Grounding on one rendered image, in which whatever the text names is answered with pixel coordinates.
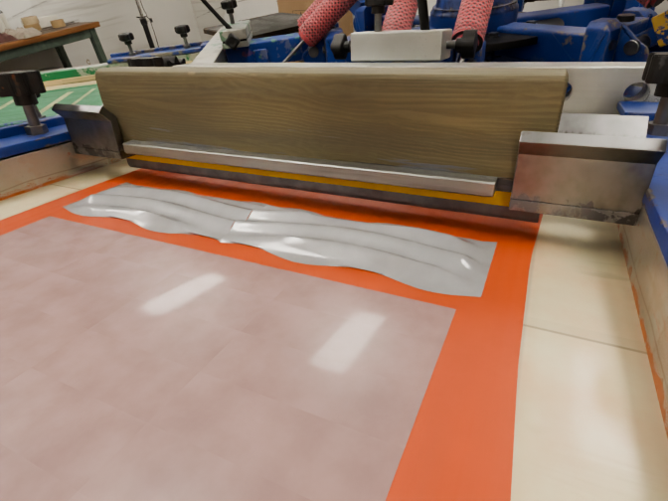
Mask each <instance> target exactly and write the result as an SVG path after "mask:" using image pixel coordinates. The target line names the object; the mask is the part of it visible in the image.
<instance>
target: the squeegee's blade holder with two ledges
mask: <svg viewBox="0 0 668 501"><path fill-rule="evenodd" d="M122 145H123V148H124V152H125V153H127V154H136V155H144V156H152V157H160V158H169V159H177V160H185V161H194V162H202V163H210V164H219V165H227V166H235V167H243V168H252V169H259V170H267V171H276V172H284V173H292V174H301V175H309V176H317V177H325V178H334V179H342V180H350V181H359V182H367V183H375V184H384V185H392V186H400V187H409V188H417V189H425V190H432V191H441V192H449V193H457V194H466V195H474V196H482V197H493V196H494V194H495V191H496V184H497V178H498V177H492V176H482V175H473V174H463V173H453V172H443V171H433V170H423V169H414V168H405V167H395V166H385V165H375V164H365V163H355V162H345V161H335V160H326V159H316V158H306V157H296V156H286V155H276V154H266V153H257V152H247V151H238V150H228V149H218V148H208V147H198V146H188V145H179V144H169V143H159V142H149V141H139V140H130V141H127V142H124V143H122Z"/></svg>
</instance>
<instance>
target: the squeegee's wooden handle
mask: <svg viewBox="0 0 668 501"><path fill-rule="evenodd" d="M95 80H96V83H97V87H98V90H99V94H100V97H101V101H102V104H103V107H104V108H105V109H107V110H108V111H109V112H111V113H112V114H114V115H115V116H116V119H117V122H118V126H119V129H120V133H121V137H122V140H123V143H124V142H127V141H130V140H139V141H149V142H159V143H169V144H179V145H188V146H198V147H208V148H218V149H228V150H238V151H247V152H257V153H266V154H276V155H286V156H296V157H306V158H316V159H326V160H335V161H345V162H355V163H365V164H375V165H385V166H395V167H405V168H414V169H423V170H433V171H443V172H453V173H463V174H473V175H482V176H492V177H498V178H497V184H496V191H501V192H510V193H511V191H512V185H513V180H514V174H515V168H516V162H517V157H518V150H519V141H520V136H521V132H522V131H540V132H557V133H558V129H559V124H560V120H561V115H562V110H563V106H564V101H565V96H566V92H567V87H568V82H569V73H568V71H567V69H550V68H226V67H111V68H103V69H98V70H97V71H96V72H95Z"/></svg>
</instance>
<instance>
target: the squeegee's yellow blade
mask: <svg viewBox="0 0 668 501"><path fill-rule="evenodd" d="M127 158H130V159H138V160H146V161H153V162H161V163H169V164H177V165H185V166H193V167H201V168H209V169H217V170H224V171H232V172H240V173H248V174H255V175H263V176H271V177H279V178H287V179H295V180H302V181H310V182H318V183H326V184H334V185H342V186H350V187H358V188H366V189H373V190H381V191H389V192H397V193H405V194H413V195H421V196H429V197H437V198H443V199H451V200H459V201H467V202H475V203H483V204H491V205H499V206H507V207H509V203H510V198H511V193H510V192H501V191H495V194H494V196H493V197H482V196H474V195H466V194H457V193H449V192H441V191H432V190H425V189H417V188H409V187H400V186H392V185H384V184H375V183H367V182H359V181H350V180H342V179H334V178H325V177H317V176H309V175H301V174H292V173H284V172H276V171H267V170H259V169H252V168H243V167H235V166H227V165H219V164H210V163H202V162H194V161H185V160H177V159H169V158H160V157H152V156H144V155H133V156H130V157H127Z"/></svg>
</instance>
